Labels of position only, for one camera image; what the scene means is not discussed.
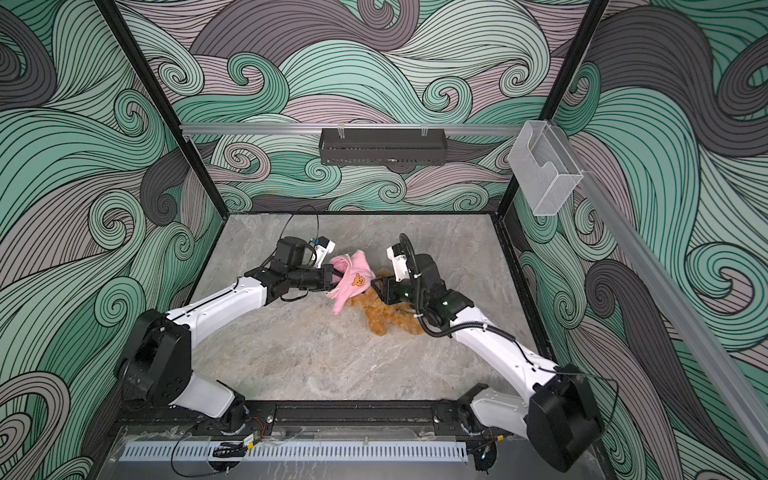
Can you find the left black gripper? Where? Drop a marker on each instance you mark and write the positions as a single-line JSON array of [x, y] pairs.
[[327, 272]]

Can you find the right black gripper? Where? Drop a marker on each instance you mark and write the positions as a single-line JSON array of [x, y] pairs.
[[389, 292]]

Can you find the brown teddy bear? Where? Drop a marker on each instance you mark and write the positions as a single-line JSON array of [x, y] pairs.
[[380, 317]]

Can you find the pink teddy hoodie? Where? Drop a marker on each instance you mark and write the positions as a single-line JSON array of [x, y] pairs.
[[353, 276]]

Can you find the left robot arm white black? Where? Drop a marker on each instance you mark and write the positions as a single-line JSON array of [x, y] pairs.
[[156, 360]]

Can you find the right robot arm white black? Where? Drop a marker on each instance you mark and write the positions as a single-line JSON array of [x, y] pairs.
[[553, 407]]

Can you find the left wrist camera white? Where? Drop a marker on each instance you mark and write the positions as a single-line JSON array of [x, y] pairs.
[[322, 247]]

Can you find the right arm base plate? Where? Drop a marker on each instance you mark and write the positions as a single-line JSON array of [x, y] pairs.
[[456, 418]]

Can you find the black perforated wall tray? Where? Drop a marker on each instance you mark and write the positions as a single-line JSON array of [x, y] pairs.
[[383, 148]]

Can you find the white slotted cable duct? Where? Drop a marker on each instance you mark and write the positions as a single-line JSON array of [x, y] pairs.
[[349, 451]]

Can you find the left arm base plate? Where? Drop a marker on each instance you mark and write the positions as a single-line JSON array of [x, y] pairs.
[[240, 420]]

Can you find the back aluminium rail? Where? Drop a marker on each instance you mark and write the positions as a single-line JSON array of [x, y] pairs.
[[276, 128]]

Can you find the clear acrylic wall box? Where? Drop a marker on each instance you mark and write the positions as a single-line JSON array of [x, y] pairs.
[[544, 164]]

